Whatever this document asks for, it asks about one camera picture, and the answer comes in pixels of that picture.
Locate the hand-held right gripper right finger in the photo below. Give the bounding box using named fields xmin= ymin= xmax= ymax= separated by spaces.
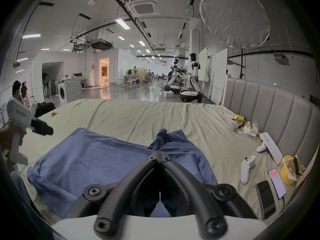
xmin=160 ymin=152 xmax=258 ymax=240

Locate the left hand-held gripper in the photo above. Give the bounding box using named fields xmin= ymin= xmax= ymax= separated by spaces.
xmin=6 ymin=98 xmax=54 ymax=166

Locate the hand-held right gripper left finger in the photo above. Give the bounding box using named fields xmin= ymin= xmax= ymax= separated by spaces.
xmin=65 ymin=152 xmax=161 ymax=240

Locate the blue shirt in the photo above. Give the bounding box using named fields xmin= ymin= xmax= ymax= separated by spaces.
xmin=27 ymin=128 xmax=219 ymax=219

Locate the person's left hand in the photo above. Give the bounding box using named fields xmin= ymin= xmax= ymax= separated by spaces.
xmin=0 ymin=121 xmax=27 ymax=157

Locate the black bag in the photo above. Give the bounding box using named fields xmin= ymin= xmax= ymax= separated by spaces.
xmin=34 ymin=102 xmax=56 ymax=117

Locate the white washing machine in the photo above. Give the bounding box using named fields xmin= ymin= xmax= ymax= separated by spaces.
xmin=57 ymin=77 xmax=83 ymax=103

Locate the bed with beige sheet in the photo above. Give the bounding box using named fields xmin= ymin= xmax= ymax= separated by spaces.
xmin=10 ymin=98 xmax=313 ymax=234

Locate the long white hand controller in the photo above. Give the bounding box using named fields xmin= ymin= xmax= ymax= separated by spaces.
xmin=240 ymin=155 xmax=256 ymax=185

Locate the clear plastic snack bag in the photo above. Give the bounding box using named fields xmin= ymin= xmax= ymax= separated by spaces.
xmin=234 ymin=120 xmax=259 ymax=137

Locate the black phone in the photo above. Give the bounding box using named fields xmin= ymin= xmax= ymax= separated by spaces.
xmin=255 ymin=180 xmax=276 ymax=221

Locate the phone with lit pink screen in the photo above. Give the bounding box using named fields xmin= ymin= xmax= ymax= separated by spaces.
xmin=267 ymin=168 xmax=287 ymax=200

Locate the white paper booklet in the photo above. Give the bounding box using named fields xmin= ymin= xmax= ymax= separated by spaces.
xmin=259 ymin=132 xmax=283 ymax=166

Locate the tall white humanoid robot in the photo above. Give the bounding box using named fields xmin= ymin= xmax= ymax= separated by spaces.
xmin=179 ymin=53 xmax=204 ymax=103

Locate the white humanoid robot with arms out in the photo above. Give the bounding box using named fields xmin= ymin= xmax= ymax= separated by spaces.
xmin=164 ymin=58 xmax=187 ymax=93

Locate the grey padded headboard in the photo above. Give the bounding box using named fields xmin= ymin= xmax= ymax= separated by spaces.
xmin=223 ymin=77 xmax=320 ymax=176

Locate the round white softbox lamp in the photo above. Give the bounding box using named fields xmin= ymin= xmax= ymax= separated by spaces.
xmin=199 ymin=0 xmax=271 ymax=80

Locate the black cable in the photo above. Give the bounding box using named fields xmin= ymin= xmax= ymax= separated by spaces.
xmin=274 ymin=196 xmax=286 ymax=216

